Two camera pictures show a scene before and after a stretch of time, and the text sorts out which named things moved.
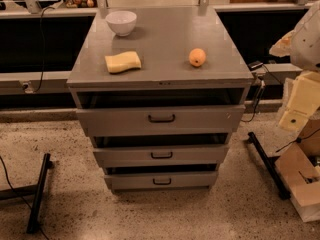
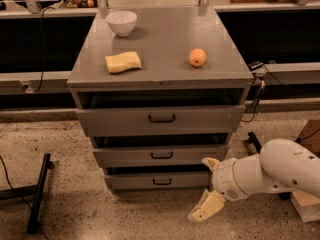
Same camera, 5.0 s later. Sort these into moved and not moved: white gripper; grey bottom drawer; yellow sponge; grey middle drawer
Moved: white gripper
Not moved: yellow sponge; grey bottom drawer; grey middle drawer
